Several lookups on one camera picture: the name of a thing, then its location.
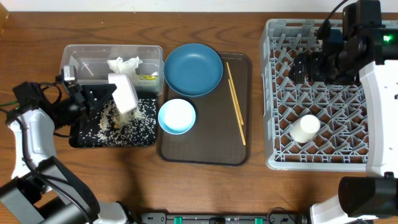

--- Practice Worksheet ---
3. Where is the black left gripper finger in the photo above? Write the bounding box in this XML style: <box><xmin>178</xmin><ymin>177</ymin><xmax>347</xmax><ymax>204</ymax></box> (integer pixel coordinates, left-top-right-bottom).
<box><xmin>86</xmin><ymin>93</ymin><xmax>113</xmax><ymax>118</ymax></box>
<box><xmin>81</xmin><ymin>84</ymin><xmax>117</xmax><ymax>100</ymax></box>

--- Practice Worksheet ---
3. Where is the rice pile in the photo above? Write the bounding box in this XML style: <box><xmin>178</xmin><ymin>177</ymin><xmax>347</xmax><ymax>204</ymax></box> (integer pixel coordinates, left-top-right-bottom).
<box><xmin>79</xmin><ymin>98</ymin><xmax>157</xmax><ymax>147</ymax></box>

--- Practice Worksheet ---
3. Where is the white paper napkin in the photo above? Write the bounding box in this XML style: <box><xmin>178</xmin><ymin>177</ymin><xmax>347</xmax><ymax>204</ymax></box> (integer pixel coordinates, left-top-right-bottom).
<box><xmin>107</xmin><ymin>57</ymin><xmax>143</xmax><ymax>77</ymax></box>

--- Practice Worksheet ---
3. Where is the green yellow snack wrapper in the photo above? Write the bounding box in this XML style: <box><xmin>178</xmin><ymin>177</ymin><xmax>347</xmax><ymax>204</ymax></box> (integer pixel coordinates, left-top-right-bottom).
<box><xmin>139</xmin><ymin>72</ymin><xmax>159</xmax><ymax>81</ymax></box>

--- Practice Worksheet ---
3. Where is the cream white cup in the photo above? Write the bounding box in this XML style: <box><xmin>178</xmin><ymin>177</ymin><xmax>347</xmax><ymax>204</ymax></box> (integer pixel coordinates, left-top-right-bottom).
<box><xmin>289</xmin><ymin>114</ymin><xmax>321</xmax><ymax>143</ymax></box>

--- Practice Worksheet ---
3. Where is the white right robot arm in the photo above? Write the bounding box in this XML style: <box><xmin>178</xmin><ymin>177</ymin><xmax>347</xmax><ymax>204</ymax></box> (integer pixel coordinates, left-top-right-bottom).
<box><xmin>289</xmin><ymin>0</ymin><xmax>397</xmax><ymax>223</ymax></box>

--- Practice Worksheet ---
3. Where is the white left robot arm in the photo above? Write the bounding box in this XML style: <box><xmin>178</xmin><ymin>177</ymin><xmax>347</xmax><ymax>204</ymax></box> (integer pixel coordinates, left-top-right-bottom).
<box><xmin>1</xmin><ymin>82</ymin><xmax>135</xmax><ymax>223</ymax></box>

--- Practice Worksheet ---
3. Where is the clear plastic waste bin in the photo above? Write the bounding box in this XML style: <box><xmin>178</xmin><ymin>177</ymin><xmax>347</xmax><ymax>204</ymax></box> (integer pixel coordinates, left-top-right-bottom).
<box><xmin>60</xmin><ymin>44</ymin><xmax>164</xmax><ymax>95</ymax></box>

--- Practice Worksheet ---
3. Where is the grey dishwasher rack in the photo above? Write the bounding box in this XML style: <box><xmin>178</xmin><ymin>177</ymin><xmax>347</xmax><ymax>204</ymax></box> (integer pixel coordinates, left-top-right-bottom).
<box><xmin>259</xmin><ymin>19</ymin><xmax>369</xmax><ymax>172</ymax></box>

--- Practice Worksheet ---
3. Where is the black plastic tray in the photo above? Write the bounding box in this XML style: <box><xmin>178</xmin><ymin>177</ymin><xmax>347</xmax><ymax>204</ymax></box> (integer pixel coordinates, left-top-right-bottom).
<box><xmin>68</xmin><ymin>90</ymin><xmax>158</xmax><ymax>148</ymax></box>

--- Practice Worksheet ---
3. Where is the light blue bowl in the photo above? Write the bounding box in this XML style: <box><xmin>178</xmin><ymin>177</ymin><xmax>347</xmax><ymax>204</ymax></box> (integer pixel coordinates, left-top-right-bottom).
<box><xmin>158</xmin><ymin>99</ymin><xmax>197</xmax><ymax>135</ymax></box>

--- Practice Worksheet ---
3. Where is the wooden chopstick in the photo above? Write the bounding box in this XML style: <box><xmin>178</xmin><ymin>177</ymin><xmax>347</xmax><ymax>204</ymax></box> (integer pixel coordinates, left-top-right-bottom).
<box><xmin>226</xmin><ymin>62</ymin><xmax>244</xmax><ymax>125</ymax></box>
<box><xmin>228</xmin><ymin>79</ymin><xmax>246</xmax><ymax>146</ymax></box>

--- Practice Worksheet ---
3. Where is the dark blue plate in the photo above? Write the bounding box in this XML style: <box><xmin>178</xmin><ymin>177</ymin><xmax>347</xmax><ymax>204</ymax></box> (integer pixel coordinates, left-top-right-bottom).
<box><xmin>164</xmin><ymin>43</ymin><xmax>223</xmax><ymax>97</ymax></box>

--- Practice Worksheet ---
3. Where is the brown serving tray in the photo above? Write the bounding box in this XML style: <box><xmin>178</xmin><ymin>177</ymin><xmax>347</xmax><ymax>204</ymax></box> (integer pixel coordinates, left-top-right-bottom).
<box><xmin>157</xmin><ymin>53</ymin><xmax>252</xmax><ymax>166</ymax></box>

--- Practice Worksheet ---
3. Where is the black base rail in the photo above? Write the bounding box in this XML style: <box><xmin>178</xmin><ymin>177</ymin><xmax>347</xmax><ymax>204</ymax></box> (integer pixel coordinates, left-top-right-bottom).
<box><xmin>134</xmin><ymin>207</ymin><xmax>312</xmax><ymax>224</ymax></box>

